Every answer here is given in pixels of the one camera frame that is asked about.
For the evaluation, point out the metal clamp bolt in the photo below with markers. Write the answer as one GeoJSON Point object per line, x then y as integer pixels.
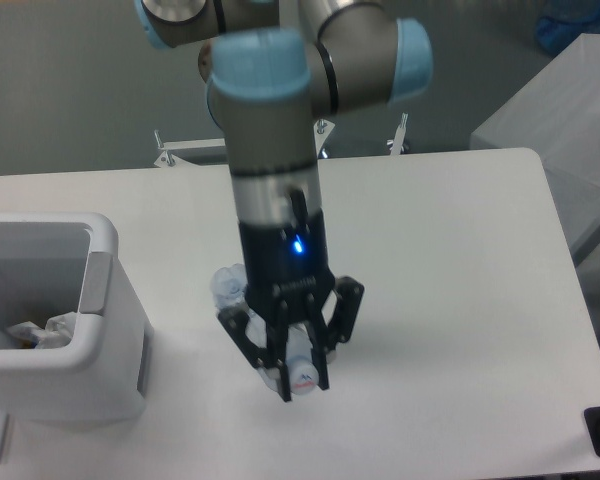
{"type": "Point", "coordinates": [399, 145]}

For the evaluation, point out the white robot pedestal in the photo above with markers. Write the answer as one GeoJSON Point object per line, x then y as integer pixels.
{"type": "Point", "coordinates": [204, 61]}

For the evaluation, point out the grey covered box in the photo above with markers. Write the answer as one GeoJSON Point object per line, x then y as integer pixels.
{"type": "Point", "coordinates": [557, 115]}

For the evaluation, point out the white bracket with bolts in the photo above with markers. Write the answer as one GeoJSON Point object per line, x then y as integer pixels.
{"type": "Point", "coordinates": [189, 152]}

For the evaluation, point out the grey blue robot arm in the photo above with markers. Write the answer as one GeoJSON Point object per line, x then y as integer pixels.
{"type": "Point", "coordinates": [266, 86]}

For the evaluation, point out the white wrapper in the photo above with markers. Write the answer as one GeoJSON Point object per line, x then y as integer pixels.
{"type": "Point", "coordinates": [57, 333]}

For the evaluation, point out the white trash can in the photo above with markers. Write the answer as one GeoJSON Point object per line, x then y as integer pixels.
{"type": "Point", "coordinates": [52, 264]}

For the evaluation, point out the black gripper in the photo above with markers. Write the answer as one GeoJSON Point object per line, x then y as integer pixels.
{"type": "Point", "coordinates": [288, 282]}

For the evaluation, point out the blue plastic bag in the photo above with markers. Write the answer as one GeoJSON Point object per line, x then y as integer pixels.
{"type": "Point", "coordinates": [562, 22]}

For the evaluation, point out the white bracket right bolt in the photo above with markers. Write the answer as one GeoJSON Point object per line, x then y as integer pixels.
{"type": "Point", "coordinates": [322, 130]}

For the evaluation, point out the clear crushed plastic bottle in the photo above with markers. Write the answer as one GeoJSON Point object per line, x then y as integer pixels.
{"type": "Point", "coordinates": [229, 288]}

